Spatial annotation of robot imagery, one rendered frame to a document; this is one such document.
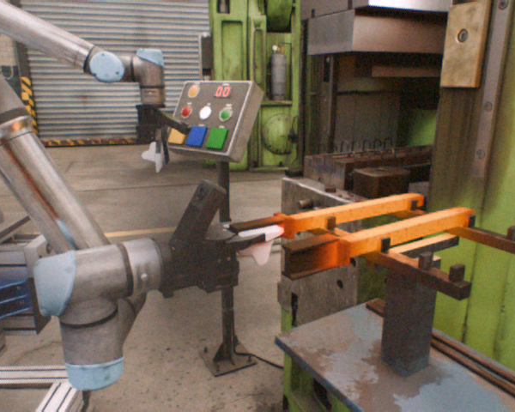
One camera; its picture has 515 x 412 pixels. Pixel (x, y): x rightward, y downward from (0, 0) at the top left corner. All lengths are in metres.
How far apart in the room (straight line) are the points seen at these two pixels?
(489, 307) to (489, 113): 0.43
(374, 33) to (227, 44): 4.87
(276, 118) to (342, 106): 4.49
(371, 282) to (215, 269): 0.59
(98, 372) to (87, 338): 0.05
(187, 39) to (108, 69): 7.85
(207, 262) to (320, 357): 0.33
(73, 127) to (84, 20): 1.91
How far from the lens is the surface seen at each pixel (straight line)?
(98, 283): 0.59
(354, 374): 0.83
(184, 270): 0.65
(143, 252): 0.61
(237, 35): 6.03
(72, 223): 0.71
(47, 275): 0.59
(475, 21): 1.08
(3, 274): 1.38
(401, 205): 0.89
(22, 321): 1.43
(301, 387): 1.64
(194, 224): 0.62
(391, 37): 1.25
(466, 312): 1.19
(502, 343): 1.16
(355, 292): 1.14
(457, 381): 0.87
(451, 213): 0.83
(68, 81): 9.01
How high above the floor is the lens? 1.20
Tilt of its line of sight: 17 degrees down
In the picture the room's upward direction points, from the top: straight up
